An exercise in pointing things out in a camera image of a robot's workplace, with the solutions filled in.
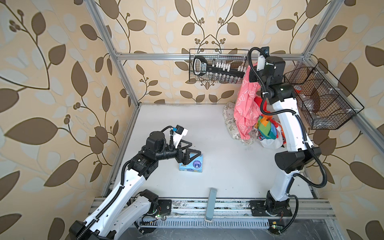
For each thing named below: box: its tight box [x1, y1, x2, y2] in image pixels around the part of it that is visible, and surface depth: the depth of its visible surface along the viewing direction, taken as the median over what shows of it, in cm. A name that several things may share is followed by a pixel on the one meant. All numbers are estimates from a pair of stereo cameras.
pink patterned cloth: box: [233, 63, 262, 140], surface depth 82 cm
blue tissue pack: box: [179, 152, 204, 173], surface depth 85 cm
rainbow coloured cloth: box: [254, 114, 279, 141], surface depth 88 cm
